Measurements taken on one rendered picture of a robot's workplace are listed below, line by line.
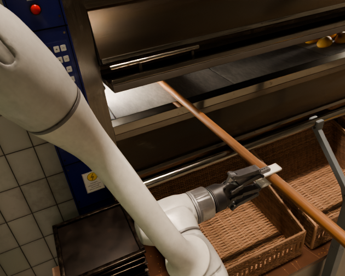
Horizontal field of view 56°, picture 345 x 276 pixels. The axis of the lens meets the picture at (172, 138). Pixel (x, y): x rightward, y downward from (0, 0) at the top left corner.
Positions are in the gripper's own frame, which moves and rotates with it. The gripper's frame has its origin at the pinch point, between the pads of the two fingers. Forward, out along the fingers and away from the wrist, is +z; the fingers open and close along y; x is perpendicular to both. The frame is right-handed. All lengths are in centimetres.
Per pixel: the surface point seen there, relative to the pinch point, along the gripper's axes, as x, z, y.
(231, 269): -5.8, -8.1, 47.9
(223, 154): -18.3, -4.0, 2.6
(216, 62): -40.2, 7.4, -20.3
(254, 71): -67, 46, 2
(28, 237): -56, -77, 42
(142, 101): -70, -14, 2
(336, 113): -18, 47, 3
